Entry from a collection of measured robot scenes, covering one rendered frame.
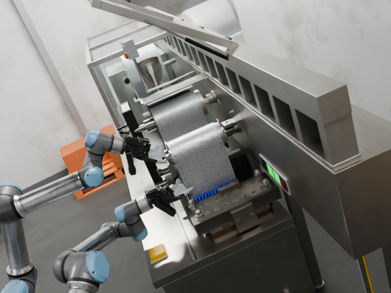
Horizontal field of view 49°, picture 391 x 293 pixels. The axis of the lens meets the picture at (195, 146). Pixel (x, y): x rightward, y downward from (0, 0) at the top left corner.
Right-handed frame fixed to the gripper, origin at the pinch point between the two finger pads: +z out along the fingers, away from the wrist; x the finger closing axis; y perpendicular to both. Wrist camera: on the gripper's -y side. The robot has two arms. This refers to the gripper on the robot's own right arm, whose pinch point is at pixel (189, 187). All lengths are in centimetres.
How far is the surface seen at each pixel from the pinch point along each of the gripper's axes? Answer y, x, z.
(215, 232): -14.8, -18.9, 1.7
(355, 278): -109, 8, 71
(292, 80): 56, -68, 33
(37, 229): -109, 238, -151
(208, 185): -2.6, -0.2, 8.0
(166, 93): 36.2, 30.2, 8.6
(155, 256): -17.0, -13.5, -26.5
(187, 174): 6.9, -0.2, 0.9
